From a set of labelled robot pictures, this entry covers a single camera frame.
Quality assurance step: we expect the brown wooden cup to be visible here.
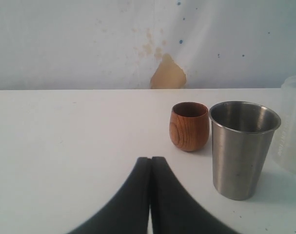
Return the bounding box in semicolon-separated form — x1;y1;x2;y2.
169;102;210;152

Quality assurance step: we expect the stainless steel cup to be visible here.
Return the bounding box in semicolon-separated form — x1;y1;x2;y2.
209;101;281;200

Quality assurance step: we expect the translucent plastic deli container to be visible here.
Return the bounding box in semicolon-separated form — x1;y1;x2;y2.
272;76;296;174

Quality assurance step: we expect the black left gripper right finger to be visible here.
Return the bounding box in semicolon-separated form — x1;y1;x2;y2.
150;156;237;234

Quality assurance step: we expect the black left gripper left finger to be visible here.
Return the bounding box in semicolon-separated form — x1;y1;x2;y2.
70;157;152;234

